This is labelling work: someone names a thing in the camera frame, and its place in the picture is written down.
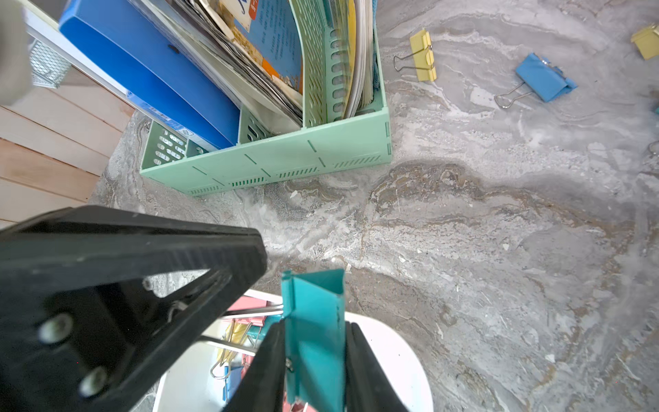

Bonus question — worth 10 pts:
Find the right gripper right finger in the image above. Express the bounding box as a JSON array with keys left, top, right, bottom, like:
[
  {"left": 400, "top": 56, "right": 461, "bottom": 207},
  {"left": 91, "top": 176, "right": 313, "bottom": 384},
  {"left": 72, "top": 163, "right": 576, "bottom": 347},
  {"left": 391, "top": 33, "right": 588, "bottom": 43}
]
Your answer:
[{"left": 345, "top": 322, "right": 407, "bottom": 411}]

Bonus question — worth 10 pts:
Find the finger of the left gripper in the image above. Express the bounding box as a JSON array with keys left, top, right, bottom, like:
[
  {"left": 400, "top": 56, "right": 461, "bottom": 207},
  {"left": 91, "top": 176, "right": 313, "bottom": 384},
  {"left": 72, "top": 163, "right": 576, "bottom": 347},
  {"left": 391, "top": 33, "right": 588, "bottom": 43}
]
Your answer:
[{"left": 1, "top": 206, "right": 267, "bottom": 411}]

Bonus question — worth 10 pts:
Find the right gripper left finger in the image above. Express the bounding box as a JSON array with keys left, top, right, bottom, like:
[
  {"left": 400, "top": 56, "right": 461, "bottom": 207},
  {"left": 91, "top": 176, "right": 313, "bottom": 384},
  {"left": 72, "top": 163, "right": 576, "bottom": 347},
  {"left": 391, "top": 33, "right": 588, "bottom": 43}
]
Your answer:
[{"left": 222, "top": 321, "right": 286, "bottom": 412}]

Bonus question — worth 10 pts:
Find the yellow binder clip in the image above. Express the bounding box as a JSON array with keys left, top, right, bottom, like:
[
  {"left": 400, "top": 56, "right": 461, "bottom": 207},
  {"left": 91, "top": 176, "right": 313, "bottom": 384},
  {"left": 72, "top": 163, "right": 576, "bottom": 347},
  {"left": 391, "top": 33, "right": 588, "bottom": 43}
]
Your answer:
[
  {"left": 210, "top": 320, "right": 252, "bottom": 379},
  {"left": 393, "top": 29, "right": 438, "bottom": 82},
  {"left": 631, "top": 24, "right": 659, "bottom": 60}
]

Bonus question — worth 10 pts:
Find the white plastic storage tray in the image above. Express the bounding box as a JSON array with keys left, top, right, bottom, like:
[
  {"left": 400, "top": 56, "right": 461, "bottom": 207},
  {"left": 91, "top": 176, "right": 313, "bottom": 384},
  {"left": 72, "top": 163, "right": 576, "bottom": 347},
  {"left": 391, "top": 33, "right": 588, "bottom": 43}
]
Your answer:
[{"left": 152, "top": 311, "right": 433, "bottom": 411}]

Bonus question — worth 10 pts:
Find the pink binder clip top tray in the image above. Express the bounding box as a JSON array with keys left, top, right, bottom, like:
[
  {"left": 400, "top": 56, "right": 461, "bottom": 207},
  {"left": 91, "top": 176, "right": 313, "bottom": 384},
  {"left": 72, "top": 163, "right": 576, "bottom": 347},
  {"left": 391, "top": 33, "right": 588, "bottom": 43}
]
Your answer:
[{"left": 228, "top": 296, "right": 269, "bottom": 327}]

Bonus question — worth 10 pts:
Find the teal binder clip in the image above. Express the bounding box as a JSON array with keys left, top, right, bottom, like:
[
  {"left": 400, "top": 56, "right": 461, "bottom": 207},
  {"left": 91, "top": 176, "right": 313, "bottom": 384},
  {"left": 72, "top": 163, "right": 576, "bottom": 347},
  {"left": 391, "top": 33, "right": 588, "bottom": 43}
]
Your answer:
[{"left": 281, "top": 269, "right": 346, "bottom": 411}]

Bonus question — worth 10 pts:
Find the blue binder clip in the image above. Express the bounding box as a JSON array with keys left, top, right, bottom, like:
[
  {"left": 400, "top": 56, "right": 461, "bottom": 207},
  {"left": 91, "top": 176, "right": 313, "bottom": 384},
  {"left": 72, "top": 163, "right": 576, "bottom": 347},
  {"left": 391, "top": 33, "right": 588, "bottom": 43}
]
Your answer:
[{"left": 494, "top": 53, "right": 578, "bottom": 110}]

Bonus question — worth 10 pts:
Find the green file organizer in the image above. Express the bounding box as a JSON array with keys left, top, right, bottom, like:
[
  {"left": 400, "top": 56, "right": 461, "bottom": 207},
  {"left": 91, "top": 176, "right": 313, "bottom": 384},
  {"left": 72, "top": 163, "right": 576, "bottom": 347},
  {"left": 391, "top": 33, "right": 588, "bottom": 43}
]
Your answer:
[{"left": 140, "top": 0, "right": 392, "bottom": 197}]

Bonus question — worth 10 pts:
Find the blue file folder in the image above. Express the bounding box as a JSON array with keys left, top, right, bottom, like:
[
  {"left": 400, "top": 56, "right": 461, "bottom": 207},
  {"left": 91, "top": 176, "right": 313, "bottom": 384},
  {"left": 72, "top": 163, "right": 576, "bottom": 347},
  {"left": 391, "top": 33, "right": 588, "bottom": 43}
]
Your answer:
[{"left": 59, "top": 1, "right": 240, "bottom": 150}]

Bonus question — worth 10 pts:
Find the stack of papers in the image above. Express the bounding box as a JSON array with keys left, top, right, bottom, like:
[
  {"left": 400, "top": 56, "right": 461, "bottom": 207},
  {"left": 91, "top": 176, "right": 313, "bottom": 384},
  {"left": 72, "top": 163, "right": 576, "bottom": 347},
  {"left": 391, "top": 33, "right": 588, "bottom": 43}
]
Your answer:
[{"left": 131, "top": 1, "right": 302, "bottom": 135}]

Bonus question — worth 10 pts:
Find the yellow art magazine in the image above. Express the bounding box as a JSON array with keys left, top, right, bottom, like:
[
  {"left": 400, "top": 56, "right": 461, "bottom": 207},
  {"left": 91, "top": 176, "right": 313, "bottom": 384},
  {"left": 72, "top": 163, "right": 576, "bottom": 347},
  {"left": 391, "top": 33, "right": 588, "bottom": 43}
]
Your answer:
[{"left": 324, "top": 1, "right": 377, "bottom": 120}]

